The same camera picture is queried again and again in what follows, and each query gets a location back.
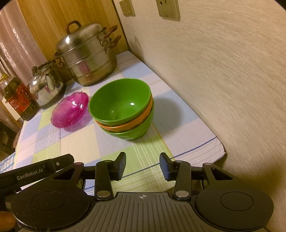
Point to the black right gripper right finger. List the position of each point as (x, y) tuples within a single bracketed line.
[(188, 179)]

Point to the single wall socket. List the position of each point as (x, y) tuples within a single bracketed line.
[(168, 9)]

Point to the stainless steel steamer pot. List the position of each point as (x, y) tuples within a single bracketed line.
[(87, 52)]

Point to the pink glass bowl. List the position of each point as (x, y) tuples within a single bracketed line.
[(70, 110)]

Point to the left hand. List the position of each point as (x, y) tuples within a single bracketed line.
[(7, 221)]

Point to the stainless steel kettle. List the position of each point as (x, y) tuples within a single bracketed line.
[(45, 86)]

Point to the cooking oil bottle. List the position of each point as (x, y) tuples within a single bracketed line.
[(18, 96)]

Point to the green plastic bowl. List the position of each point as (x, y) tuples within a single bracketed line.
[(120, 101), (136, 132)]

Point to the orange plastic bowl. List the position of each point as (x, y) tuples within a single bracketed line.
[(132, 124)]

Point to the dark shelf rack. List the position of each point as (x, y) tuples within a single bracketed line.
[(8, 139)]

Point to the blue white checkered cloth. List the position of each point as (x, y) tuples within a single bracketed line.
[(7, 163)]

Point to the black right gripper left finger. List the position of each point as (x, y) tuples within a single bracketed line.
[(103, 173)]

